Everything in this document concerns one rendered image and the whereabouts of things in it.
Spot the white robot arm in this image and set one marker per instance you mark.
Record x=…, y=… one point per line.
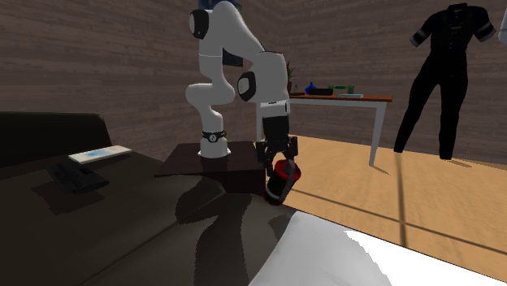
x=253, y=55

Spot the white flat remote control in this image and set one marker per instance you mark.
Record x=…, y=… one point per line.
x=101, y=154

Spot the black hanging jumpsuit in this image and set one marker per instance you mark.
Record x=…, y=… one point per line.
x=439, y=87

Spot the black and red can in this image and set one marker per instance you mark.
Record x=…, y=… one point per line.
x=279, y=186

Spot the black remote control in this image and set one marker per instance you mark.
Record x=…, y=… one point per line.
x=77, y=178

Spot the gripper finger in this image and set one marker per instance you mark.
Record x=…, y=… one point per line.
x=292, y=152
x=266, y=158

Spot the dark robot stand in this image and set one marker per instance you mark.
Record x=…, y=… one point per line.
x=237, y=162

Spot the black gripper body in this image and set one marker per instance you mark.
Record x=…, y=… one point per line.
x=275, y=128

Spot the white-legged table with wooden top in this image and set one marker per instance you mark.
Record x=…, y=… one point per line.
x=372, y=100

